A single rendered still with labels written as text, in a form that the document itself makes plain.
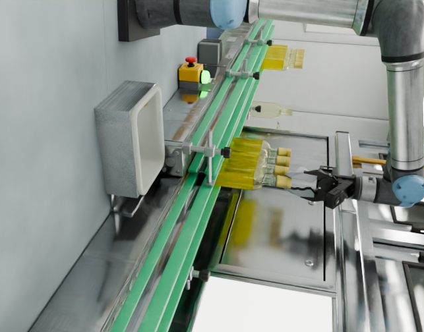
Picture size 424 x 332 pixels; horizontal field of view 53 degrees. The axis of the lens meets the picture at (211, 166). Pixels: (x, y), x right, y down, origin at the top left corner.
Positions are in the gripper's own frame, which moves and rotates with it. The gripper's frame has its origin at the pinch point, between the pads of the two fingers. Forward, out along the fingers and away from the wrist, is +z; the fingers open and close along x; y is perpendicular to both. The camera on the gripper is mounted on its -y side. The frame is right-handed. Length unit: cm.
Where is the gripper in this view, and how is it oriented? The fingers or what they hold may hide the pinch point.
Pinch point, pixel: (288, 182)
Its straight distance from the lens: 129.2
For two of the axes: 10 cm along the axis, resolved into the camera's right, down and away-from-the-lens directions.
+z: -9.8, -1.2, 1.8
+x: 0.3, -9.0, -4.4
